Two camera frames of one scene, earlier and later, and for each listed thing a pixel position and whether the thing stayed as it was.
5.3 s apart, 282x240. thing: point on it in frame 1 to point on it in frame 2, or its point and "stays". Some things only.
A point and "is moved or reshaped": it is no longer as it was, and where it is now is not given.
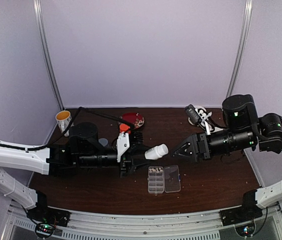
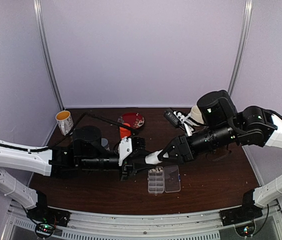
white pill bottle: [156, 152] is moved or reshaped
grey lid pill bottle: [103, 141] stays
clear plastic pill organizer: [163, 179] stays
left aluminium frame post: [38, 17] stays
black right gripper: [199, 146] to [182, 149]
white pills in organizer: [159, 170] stays
